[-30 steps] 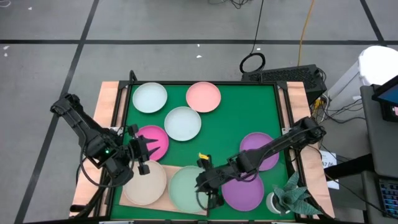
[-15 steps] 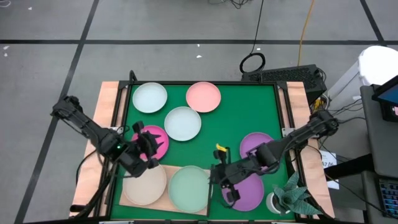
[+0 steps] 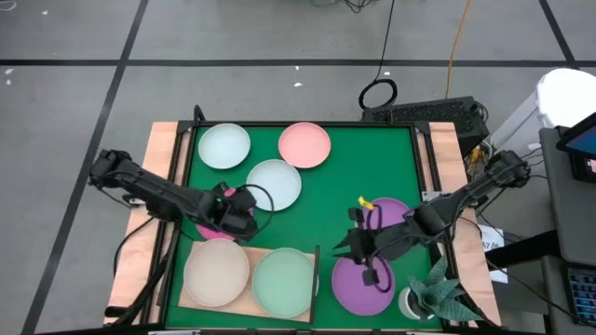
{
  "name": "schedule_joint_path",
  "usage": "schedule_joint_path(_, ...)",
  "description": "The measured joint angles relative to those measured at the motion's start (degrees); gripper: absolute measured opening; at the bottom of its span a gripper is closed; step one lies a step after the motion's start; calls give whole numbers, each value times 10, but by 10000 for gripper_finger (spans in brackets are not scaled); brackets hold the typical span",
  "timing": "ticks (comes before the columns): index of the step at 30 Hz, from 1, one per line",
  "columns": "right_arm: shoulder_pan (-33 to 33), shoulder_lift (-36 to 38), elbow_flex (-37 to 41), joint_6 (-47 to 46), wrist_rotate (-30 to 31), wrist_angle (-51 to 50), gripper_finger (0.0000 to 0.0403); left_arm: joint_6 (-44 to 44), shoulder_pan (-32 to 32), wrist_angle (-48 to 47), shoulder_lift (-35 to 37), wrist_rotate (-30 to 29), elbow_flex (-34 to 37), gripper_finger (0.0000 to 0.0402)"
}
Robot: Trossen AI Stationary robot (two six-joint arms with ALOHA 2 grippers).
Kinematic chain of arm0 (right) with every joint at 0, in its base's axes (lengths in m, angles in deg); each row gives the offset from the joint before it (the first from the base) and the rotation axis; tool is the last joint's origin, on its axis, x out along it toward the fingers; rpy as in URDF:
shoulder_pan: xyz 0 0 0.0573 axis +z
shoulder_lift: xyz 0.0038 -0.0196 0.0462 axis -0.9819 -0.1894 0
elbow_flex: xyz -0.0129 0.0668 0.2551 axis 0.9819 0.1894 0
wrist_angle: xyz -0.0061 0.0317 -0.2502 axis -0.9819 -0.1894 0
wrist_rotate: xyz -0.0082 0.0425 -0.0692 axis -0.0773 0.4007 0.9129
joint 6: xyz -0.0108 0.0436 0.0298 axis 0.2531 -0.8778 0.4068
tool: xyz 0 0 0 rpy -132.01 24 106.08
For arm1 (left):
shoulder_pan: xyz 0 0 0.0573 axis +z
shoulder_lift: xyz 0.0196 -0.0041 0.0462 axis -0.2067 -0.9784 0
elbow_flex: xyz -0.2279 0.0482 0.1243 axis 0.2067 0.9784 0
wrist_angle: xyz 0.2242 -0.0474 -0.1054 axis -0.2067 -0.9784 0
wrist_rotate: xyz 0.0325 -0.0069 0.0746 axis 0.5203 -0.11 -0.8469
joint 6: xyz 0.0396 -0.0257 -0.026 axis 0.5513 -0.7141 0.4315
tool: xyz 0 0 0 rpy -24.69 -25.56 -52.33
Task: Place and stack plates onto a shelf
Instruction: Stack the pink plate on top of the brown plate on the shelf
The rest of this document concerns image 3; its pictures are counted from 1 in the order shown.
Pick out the beige plate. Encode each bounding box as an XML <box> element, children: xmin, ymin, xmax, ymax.
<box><xmin>183</xmin><ymin>238</ymin><xmax>251</xmax><ymax>309</ymax></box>

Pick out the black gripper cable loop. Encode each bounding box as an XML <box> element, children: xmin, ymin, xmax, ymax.
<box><xmin>239</xmin><ymin>183</ymin><xmax>277</xmax><ymax>236</ymax></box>

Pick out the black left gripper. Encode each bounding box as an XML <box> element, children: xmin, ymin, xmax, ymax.
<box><xmin>204</xmin><ymin>181</ymin><xmax>260</xmax><ymax>243</ymax></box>

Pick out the yellow floor cable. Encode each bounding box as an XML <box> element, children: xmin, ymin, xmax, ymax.
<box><xmin>444</xmin><ymin>0</ymin><xmax>474</xmax><ymax>100</ymax></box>

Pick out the grey cart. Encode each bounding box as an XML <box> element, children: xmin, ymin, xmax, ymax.
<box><xmin>538</xmin><ymin>126</ymin><xmax>596</xmax><ymax>335</ymax></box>

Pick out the magenta plate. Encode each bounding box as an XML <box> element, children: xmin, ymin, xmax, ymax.
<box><xmin>195</xmin><ymin>187</ymin><xmax>255</xmax><ymax>243</ymax></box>

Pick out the purple plate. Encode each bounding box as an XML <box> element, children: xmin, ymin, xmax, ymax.
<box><xmin>331</xmin><ymin>255</ymin><xmax>397</xmax><ymax>317</ymax></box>
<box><xmin>365</xmin><ymin>196</ymin><xmax>413</xmax><ymax>234</ymax></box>

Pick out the black cable conduit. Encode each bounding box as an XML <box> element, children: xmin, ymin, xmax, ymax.
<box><xmin>102</xmin><ymin>232</ymin><xmax>181</xmax><ymax>327</ymax></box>

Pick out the white bin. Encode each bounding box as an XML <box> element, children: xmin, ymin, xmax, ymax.
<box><xmin>488</xmin><ymin>68</ymin><xmax>596</xmax><ymax>159</ymax></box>

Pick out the black floor cable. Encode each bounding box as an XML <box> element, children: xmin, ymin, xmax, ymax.
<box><xmin>357</xmin><ymin>0</ymin><xmax>400</xmax><ymax>112</ymax></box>

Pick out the light blue plate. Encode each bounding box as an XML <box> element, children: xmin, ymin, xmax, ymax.
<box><xmin>197</xmin><ymin>122</ymin><xmax>252</xmax><ymax>170</ymax></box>
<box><xmin>245</xmin><ymin>158</ymin><xmax>303</xmax><ymax>213</ymax></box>

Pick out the salmon pink plate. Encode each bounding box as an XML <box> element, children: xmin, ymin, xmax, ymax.
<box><xmin>278</xmin><ymin>121</ymin><xmax>332</xmax><ymax>169</ymax></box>

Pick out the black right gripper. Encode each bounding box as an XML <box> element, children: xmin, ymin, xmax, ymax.
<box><xmin>331</xmin><ymin>207</ymin><xmax>423</xmax><ymax>287</ymax></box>

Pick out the white paper sheet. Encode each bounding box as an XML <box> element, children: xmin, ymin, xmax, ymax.
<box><xmin>478</xmin><ymin>224</ymin><xmax>509</xmax><ymax>285</ymax></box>

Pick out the black table frame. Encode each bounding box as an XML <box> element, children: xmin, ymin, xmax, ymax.
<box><xmin>142</xmin><ymin>104</ymin><xmax>467</xmax><ymax>335</ymax></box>

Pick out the green potted plant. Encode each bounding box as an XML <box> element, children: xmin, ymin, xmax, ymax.
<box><xmin>408</xmin><ymin>256</ymin><xmax>481</xmax><ymax>323</ymax></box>

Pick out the black computer tower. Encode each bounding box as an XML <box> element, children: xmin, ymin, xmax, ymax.
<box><xmin>361</xmin><ymin>96</ymin><xmax>491</xmax><ymax>157</ymax></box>

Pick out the green table mat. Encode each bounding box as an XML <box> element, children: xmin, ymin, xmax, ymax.
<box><xmin>165</xmin><ymin>125</ymin><xmax>443</xmax><ymax>330</ymax></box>

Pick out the black tablet screen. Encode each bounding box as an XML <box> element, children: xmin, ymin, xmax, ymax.
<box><xmin>556</xmin><ymin>111</ymin><xmax>596</xmax><ymax>183</ymax></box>

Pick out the white plant pot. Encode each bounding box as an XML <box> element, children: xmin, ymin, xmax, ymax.
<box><xmin>398</xmin><ymin>287</ymin><xmax>423</xmax><ymax>321</ymax></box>

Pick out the mint green plate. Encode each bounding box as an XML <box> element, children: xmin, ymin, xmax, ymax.
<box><xmin>251</xmin><ymin>247</ymin><xmax>318</xmax><ymax>320</ymax></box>

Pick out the backlit keyboard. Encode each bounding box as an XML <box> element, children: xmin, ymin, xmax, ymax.
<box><xmin>565</xmin><ymin>265</ymin><xmax>596</xmax><ymax>327</ymax></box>

